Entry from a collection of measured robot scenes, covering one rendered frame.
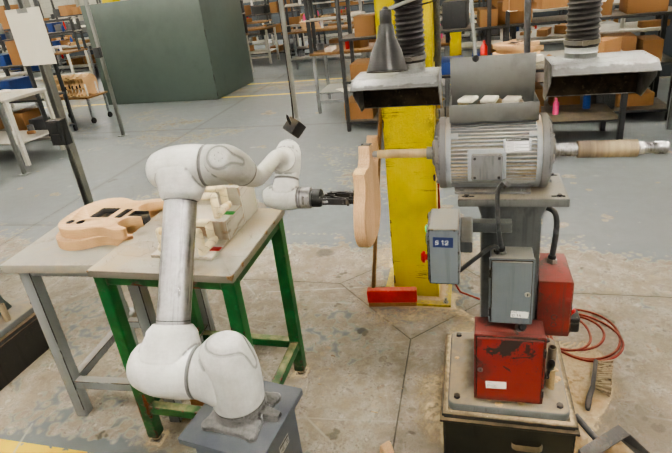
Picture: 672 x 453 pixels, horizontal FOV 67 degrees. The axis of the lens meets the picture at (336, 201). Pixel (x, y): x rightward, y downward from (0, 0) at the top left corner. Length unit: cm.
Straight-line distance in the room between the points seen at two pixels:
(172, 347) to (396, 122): 171
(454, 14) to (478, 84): 462
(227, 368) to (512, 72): 131
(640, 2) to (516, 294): 513
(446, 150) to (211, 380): 102
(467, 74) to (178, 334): 126
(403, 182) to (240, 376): 170
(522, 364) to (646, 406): 84
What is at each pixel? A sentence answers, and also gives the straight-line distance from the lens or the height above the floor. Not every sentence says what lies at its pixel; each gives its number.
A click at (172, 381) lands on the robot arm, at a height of 88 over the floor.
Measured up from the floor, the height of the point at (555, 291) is 75.
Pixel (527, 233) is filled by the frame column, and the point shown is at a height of 98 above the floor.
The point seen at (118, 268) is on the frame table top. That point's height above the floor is 93.
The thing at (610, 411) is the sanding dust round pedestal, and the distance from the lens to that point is 271.
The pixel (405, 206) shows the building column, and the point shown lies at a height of 63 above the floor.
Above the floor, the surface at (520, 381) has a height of 42.
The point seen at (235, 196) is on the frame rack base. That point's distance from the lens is 221.
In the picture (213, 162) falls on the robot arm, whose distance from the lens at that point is 154.
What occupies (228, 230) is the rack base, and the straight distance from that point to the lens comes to 212.
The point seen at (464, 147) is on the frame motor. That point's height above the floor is 130.
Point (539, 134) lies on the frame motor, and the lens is 178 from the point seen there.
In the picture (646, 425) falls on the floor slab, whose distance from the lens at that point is 270.
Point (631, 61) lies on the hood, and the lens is 184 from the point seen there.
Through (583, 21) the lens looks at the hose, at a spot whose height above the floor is 166.
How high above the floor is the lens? 186
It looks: 23 degrees down
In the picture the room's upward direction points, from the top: 7 degrees counter-clockwise
